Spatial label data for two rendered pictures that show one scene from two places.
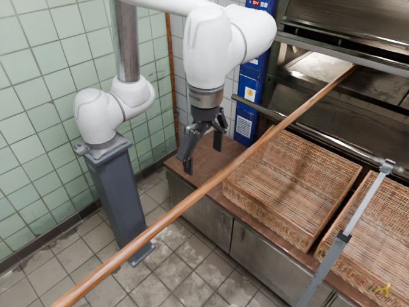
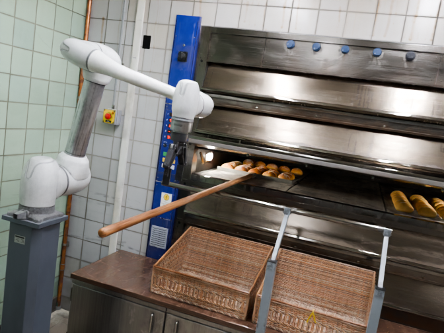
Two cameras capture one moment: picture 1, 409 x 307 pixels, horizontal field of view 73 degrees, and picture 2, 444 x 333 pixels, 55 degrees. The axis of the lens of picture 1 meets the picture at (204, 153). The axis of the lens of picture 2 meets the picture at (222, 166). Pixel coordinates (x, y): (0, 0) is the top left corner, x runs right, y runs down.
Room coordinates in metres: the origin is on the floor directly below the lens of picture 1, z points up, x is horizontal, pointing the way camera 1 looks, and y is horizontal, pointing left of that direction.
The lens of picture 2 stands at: (-1.05, 0.57, 1.60)
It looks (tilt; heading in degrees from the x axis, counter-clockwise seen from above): 7 degrees down; 335
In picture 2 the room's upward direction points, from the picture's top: 8 degrees clockwise
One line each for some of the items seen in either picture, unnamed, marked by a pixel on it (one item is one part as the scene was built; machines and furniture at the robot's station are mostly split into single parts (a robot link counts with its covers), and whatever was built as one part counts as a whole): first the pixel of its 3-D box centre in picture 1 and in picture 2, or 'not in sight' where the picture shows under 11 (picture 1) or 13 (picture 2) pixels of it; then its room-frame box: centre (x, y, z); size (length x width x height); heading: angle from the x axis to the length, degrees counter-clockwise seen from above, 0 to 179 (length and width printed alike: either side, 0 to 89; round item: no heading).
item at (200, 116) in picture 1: (204, 116); (178, 143); (0.61, 0.00, 1.45); 0.08 x 0.07 x 0.09; 140
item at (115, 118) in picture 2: not in sight; (111, 116); (1.84, 0.06, 1.46); 0.10 x 0.07 x 0.10; 47
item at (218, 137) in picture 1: (217, 141); (179, 172); (0.66, -0.04, 1.32); 0.03 x 0.01 x 0.07; 50
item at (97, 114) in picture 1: (95, 113); (41, 180); (1.04, 0.49, 1.17); 0.18 x 0.16 x 0.22; 136
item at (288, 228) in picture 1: (287, 181); (214, 267); (1.04, -0.46, 0.72); 0.56 x 0.49 x 0.28; 46
